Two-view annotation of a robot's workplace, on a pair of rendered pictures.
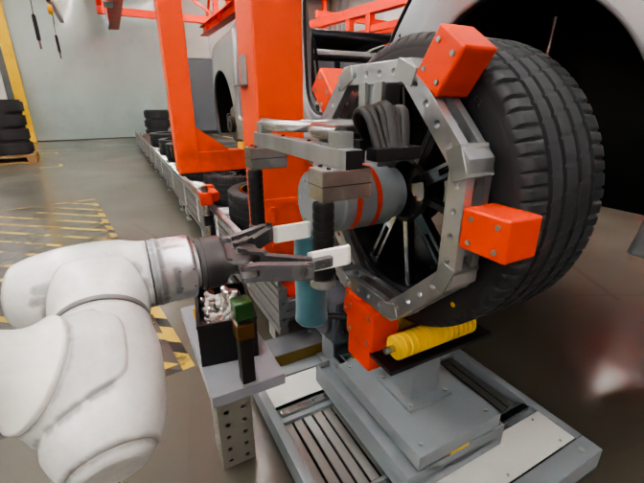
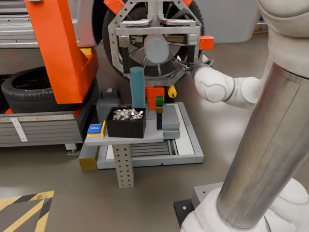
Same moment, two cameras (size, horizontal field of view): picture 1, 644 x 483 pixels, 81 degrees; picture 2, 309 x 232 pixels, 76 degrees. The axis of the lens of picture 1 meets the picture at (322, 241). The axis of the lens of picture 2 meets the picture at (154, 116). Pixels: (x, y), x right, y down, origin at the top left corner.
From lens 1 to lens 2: 1.08 m
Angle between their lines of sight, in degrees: 59
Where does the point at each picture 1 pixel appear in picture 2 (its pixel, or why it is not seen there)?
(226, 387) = (159, 134)
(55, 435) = not seen: hidden behind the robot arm
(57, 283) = (227, 79)
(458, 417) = (171, 111)
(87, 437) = not seen: hidden behind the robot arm
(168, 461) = (115, 208)
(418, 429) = (170, 119)
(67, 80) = not seen: outside the picture
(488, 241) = (208, 44)
